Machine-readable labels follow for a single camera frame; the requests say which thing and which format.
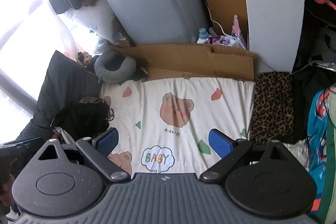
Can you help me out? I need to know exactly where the pink spray bottle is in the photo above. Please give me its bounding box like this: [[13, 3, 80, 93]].
[[231, 15, 247, 50]]

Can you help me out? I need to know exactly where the blue patterned clothing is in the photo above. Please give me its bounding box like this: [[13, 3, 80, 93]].
[[307, 85, 335, 223]]

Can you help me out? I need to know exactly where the brown cardboard sheet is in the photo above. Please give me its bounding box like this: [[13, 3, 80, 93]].
[[121, 40, 256, 81]]

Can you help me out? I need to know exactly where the white pillow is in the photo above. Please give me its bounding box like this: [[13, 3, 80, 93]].
[[59, 0, 120, 45]]

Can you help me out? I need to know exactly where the black garment pile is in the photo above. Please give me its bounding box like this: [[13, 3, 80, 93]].
[[51, 102, 114, 141]]

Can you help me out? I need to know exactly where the purple white detergent bag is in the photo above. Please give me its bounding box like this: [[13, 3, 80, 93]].
[[209, 35, 247, 50]]

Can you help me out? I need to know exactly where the small doll toy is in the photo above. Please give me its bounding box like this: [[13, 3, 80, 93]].
[[77, 52, 99, 67]]

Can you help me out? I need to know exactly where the white cartoon bear bedsheet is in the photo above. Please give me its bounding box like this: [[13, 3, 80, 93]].
[[101, 77, 255, 175]]

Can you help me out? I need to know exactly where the leopard print garment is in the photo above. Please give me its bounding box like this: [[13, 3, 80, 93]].
[[249, 72, 293, 145]]

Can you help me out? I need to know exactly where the white detergent bottle teal cap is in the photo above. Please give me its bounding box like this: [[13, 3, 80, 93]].
[[197, 28, 210, 44]]

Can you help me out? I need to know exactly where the grey neck pillow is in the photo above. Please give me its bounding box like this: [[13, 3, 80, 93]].
[[94, 51, 137, 84]]

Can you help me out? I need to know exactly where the white curved wall partition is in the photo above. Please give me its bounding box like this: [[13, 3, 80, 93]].
[[246, 0, 305, 72]]

